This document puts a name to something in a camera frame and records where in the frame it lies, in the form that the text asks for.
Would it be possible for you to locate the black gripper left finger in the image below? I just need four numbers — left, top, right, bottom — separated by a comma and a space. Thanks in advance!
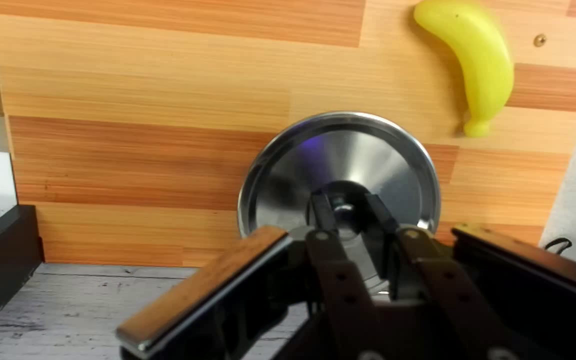
307, 193, 394, 360

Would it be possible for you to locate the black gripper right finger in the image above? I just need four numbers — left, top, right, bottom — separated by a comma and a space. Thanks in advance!
364, 193, 540, 360

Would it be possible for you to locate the steel pot lid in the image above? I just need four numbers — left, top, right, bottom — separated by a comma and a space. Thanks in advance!
237, 112, 443, 235

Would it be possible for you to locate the yellow banana plush toy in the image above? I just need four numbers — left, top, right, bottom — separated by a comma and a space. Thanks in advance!
414, 0, 514, 137

